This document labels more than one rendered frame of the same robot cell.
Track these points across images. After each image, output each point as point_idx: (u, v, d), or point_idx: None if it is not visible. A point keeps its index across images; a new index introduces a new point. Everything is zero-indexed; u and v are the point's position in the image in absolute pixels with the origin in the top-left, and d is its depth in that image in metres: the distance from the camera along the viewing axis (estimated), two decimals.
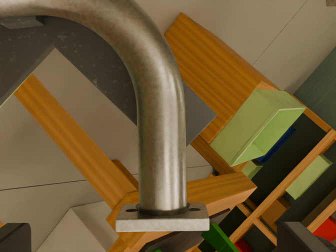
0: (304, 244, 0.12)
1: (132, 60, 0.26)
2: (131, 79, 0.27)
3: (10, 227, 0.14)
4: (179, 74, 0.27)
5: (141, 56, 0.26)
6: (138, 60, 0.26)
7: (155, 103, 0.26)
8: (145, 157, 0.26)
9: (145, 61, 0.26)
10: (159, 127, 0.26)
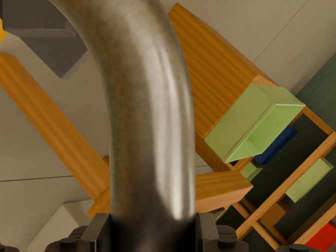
0: (200, 231, 0.14)
1: (97, 38, 0.14)
2: (98, 72, 0.15)
3: (103, 217, 0.16)
4: (185, 64, 0.15)
5: (114, 29, 0.14)
6: (109, 37, 0.14)
7: (139, 116, 0.14)
8: (122, 215, 0.14)
9: (122, 39, 0.14)
10: (147, 161, 0.14)
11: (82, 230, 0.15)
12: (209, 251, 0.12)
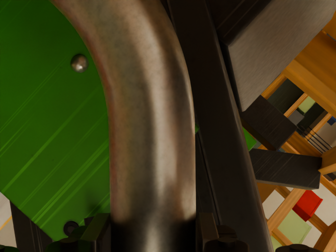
0: (200, 231, 0.14)
1: (97, 38, 0.14)
2: (98, 72, 0.15)
3: (103, 217, 0.16)
4: (185, 64, 0.15)
5: (114, 29, 0.14)
6: (109, 37, 0.14)
7: (139, 116, 0.14)
8: (122, 215, 0.14)
9: (122, 39, 0.14)
10: (147, 161, 0.14)
11: (82, 230, 0.15)
12: (209, 251, 0.12)
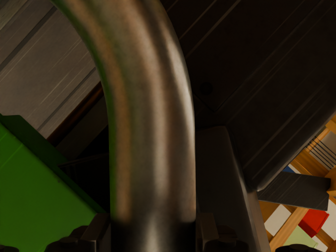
0: (200, 231, 0.14)
1: (97, 38, 0.14)
2: (98, 72, 0.15)
3: (103, 217, 0.16)
4: (185, 64, 0.15)
5: (114, 29, 0.14)
6: (109, 37, 0.14)
7: (139, 116, 0.14)
8: (122, 215, 0.14)
9: (122, 39, 0.14)
10: (147, 161, 0.14)
11: (82, 230, 0.15)
12: (209, 251, 0.12)
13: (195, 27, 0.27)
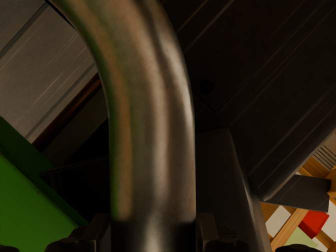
0: (200, 231, 0.14)
1: (97, 38, 0.14)
2: (98, 72, 0.15)
3: (103, 217, 0.16)
4: (185, 64, 0.15)
5: (114, 29, 0.14)
6: (109, 37, 0.14)
7: (139, 116, 0.14)
8: (122, 215, 0.14)
9: (122, 39, 0.14)
10: (147, 161, 0.14)
11: (82, 230, 0.15)
12: (209, 251, 0.12)
13: (194, 19, 0.24)
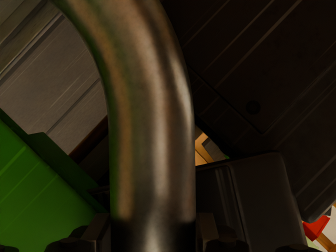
0: (200, 231, 0.14)
1: (97, 38, 0.14)
2: (98, 72, 0.15)
3: (103, 217, 0.16)
4: (184, 64, 0.15)
5: (114, 29, 0.14)
6: (109, 37, 0.14)
7: (139, 116, 0.14)
8: (122, 215, 0.14)
9: (122, 39, 0.14)
10: (147, 161, 0.14)
11: (82, 230, 0.15)
12: (209, 251, 0.12)
13: (241, 39, 0.24)
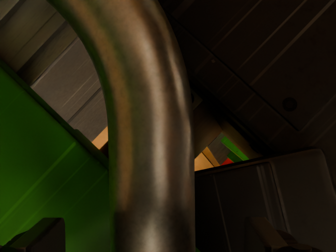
0: (263, 237, 0.13)
1: (97, 40, 0.14)
2: (97, 74, 0.15)
3: (47, 222, 0.15)
4: (184, 66, 0.15)
5: (114, 31, 0.14)
6: (109, 39, 0.14)
7: (138, 118, 0.14)
8: (121, 216, 0.14)
9: (121, 41, 0.14)
10: (146, 163, 0.14)
11: (24, 236, 0.15)
12: None
13: (276, 36, 0.24)
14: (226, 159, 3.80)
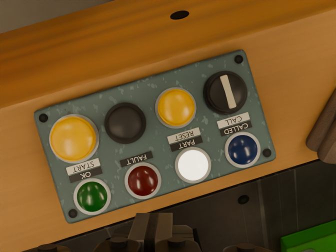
0: (154, 231, 0.14)
1: None
2: None
3: (144, 216, 0.16)
4: None
5: None
6: None
7: None
8: None
9: None
10: None
11: (124, 230, 0.15)
12: None
13: None
14: None
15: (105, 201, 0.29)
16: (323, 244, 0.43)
